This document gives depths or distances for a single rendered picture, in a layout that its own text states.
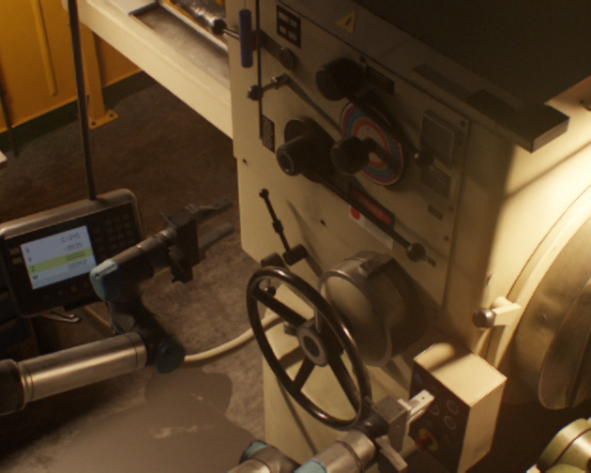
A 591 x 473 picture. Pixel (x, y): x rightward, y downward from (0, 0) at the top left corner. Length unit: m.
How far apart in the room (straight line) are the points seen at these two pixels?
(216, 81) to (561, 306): 1.34
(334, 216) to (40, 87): 2.68
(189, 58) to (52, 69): 1.69
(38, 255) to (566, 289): 1.19
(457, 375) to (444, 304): 0.15
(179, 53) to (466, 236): 1.43
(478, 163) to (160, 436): 2.07
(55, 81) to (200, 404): 1.76
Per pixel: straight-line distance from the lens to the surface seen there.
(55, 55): 4.60
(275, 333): 2.99
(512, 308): 1.94
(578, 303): 1.99
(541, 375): 2.08
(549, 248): 1.95
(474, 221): 1.80
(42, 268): 2.41
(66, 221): 2.37
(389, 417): 1.84
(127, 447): 3.52
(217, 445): 3.49
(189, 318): 3.86
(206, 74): 2.94
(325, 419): 2.11
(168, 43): 3.07
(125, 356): 1.97
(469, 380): 1.95
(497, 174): 1.71
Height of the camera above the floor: 2.86
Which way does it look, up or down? 44 degrees down
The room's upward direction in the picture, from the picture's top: straight up
